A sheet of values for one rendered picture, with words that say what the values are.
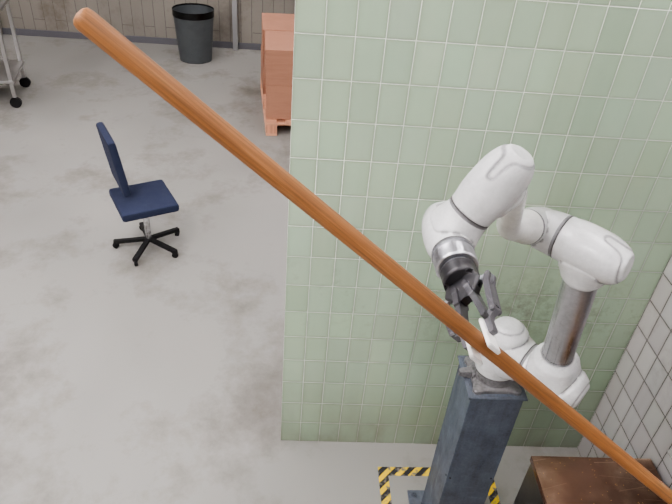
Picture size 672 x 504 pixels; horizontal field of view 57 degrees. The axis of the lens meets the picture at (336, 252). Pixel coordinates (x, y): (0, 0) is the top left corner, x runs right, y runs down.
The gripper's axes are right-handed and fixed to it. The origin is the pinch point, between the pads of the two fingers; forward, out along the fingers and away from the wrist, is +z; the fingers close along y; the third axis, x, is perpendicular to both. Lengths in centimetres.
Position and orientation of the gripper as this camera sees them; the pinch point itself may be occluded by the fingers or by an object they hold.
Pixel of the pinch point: (481, 341)
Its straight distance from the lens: 112.4
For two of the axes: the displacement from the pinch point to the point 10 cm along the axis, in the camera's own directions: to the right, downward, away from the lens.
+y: -7.1, 5.9, 4.0
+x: -7.1, -5.5, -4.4
